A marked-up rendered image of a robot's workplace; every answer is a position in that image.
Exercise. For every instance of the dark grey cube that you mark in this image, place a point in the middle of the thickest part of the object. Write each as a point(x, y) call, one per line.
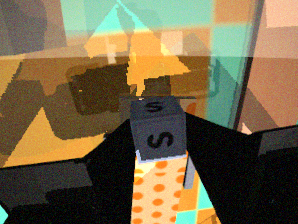
point(158, 128)

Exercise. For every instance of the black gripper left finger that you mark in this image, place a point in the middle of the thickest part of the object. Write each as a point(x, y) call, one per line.
point(103, 179)

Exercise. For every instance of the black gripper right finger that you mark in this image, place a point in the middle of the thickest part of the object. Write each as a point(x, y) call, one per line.
point(231, 164)

